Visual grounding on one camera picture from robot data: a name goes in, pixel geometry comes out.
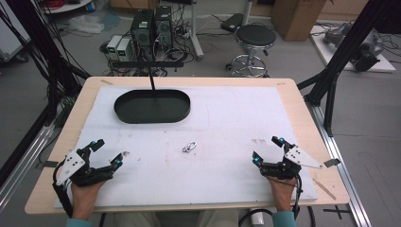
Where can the black tape piece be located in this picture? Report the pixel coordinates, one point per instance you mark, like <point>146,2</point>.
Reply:
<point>332,162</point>
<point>50,164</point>

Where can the white foam mat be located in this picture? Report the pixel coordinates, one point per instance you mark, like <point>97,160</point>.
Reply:
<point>195,176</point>

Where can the black oval tray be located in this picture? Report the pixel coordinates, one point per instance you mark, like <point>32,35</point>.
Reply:
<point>151,108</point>

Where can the black camera stand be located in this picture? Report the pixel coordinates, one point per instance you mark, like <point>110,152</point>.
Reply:
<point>148,64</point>

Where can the person's left hand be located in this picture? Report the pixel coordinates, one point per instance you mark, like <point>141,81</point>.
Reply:
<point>84,197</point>

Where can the black flat box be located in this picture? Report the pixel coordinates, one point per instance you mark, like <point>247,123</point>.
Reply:
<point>231,22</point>

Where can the black metal frame strut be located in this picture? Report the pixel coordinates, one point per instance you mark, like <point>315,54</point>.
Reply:
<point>47,53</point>
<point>343,53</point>

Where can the thin wooden stick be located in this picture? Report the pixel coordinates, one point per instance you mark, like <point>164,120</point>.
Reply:
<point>324,189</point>

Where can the black computer tower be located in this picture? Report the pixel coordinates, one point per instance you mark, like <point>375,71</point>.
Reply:
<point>164,26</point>
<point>142,28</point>

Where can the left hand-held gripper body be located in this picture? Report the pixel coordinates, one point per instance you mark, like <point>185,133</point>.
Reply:
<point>78,171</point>

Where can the white power supply unit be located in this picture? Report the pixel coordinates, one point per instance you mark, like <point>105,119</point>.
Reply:
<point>124,49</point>
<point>113,46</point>

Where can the white table leg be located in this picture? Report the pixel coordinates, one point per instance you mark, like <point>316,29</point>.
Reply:
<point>195,31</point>

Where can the black round stool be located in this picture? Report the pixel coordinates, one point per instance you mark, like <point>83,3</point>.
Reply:
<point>255,35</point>

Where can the white board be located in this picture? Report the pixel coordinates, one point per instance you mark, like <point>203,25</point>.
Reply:
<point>321,47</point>

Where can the black and grey device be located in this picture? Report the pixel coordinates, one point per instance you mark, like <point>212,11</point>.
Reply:
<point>367,53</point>

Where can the person's right hand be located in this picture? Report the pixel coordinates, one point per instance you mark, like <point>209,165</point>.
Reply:
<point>282,192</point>

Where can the black tape cross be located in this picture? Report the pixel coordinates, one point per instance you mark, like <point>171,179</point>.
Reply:
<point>337,212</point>

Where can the silver metal clasp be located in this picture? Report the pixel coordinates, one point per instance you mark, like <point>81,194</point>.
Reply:
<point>189,147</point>

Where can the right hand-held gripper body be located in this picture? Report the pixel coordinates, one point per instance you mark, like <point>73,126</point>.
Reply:
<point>280,169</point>

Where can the white plastic bag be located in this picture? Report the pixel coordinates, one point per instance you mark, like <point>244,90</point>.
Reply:
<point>85,24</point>

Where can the aluminium rail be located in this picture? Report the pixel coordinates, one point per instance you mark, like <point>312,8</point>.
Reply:
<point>25,160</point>
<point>343,176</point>

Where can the white plug box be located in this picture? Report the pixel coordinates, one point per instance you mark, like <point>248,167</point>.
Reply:
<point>257,218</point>

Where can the brown cardboard box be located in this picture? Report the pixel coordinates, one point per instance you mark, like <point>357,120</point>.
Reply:
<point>296,19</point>

